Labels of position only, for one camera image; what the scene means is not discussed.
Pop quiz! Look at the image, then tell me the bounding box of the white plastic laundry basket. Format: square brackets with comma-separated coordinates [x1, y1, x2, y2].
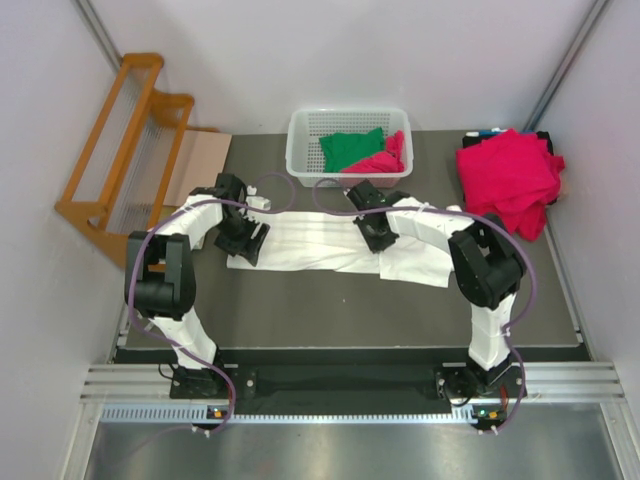
[285, 106, 414, 188]

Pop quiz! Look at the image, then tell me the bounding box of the orange wooden rack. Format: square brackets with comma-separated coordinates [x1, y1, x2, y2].
[55, 53, 194, 268]

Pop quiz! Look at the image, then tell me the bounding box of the stack of folded pink shirts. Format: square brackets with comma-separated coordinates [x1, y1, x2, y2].
[456, 129, 566, 242]

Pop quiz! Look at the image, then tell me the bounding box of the aluminium frame rail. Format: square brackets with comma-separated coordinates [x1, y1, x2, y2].
[80, 362, 625, 425]

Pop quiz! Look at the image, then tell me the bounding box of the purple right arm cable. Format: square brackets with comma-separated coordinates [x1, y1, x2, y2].
[312, 178, 540, 434]

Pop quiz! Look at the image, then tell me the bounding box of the white t-shirt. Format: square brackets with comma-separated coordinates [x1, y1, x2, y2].
[226, 212, 453, 288]

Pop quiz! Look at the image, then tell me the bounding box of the black folded shirt under stack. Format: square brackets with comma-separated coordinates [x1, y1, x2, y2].
[462, 129, 555, 155]

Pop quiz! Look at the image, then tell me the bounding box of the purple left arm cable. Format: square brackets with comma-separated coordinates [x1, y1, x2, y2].
[124, 172, 296, 434]

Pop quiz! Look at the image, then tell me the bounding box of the green t-shirt in basket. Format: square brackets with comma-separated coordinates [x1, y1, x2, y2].
[319, 128, 385, 173]

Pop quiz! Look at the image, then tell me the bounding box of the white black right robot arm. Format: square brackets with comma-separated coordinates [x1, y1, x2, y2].
[346, 180, 526, 396]

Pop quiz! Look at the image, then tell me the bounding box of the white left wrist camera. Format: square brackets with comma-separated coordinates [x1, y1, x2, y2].
[246, 186, 272, 211]

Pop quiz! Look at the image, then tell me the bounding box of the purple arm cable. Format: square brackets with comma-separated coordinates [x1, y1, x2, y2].
[312, 178, 540, 434]
[124, 172, 296, 434]

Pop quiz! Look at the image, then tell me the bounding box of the pink t-shirt in basket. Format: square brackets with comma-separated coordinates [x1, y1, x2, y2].
[341, 130, 405, 174]

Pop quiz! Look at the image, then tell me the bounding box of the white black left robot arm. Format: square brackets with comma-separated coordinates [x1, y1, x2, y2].
[125, 174, 271, 397]

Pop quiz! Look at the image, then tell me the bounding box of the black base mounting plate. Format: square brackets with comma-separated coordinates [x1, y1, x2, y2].
[168, 345, 527, 415]

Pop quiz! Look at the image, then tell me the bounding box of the brown cardboard sheet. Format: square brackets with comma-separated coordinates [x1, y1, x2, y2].
[163, 129, 232, 207]

